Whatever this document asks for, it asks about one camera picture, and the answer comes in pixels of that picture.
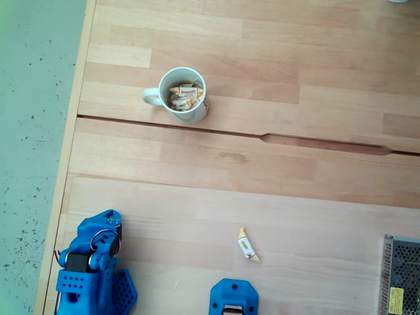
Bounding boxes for white printed mug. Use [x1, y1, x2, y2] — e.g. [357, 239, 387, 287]
[141, 66, 211, 125]

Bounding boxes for metal mesh power supply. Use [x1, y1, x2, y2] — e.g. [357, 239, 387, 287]
[379, 233, 420, 315]

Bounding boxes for blue post base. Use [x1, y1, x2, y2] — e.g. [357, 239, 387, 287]
[209, 278, 259, 315]

